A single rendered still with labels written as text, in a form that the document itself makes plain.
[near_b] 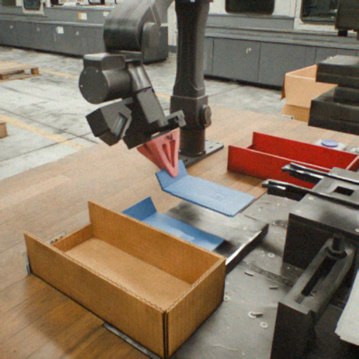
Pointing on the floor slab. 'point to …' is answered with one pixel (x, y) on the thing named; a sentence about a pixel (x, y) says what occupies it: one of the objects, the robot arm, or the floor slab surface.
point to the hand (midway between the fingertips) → (172, 172)
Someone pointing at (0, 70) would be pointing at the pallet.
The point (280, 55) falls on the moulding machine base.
